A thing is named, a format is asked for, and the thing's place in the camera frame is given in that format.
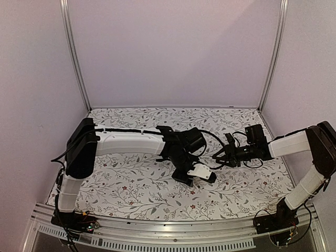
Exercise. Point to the front aluminium rail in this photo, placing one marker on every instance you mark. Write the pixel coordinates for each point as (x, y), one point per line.
(121, 234)

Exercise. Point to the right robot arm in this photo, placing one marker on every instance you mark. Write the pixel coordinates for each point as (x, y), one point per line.
(315, 144)

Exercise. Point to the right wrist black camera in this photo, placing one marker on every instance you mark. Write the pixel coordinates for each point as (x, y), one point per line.
(230, 139)

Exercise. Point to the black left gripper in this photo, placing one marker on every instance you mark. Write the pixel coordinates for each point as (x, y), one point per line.
(178, 177)

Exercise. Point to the left aluminium frame post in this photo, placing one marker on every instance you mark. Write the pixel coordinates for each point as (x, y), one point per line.
(64, 7)

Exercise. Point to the aluminium frame post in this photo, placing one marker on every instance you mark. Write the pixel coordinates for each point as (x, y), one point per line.
(64, 7)
(275, 54)

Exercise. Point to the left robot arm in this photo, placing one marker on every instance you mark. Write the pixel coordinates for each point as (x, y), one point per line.
(90, 140)

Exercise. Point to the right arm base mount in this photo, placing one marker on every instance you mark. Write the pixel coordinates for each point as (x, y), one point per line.
(283, 218)

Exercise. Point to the white remote control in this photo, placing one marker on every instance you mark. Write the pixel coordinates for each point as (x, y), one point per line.
(197, 182)

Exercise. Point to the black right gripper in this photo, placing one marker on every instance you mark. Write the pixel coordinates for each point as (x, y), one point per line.
(230, 155)

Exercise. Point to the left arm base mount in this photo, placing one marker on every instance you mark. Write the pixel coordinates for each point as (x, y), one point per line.
(75, 222)

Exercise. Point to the right aluminium frame post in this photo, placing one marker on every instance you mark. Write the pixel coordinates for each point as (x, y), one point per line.
(275, 54)

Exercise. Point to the floral patterned table mat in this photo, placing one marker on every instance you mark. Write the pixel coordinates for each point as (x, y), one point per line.
(137, 186)

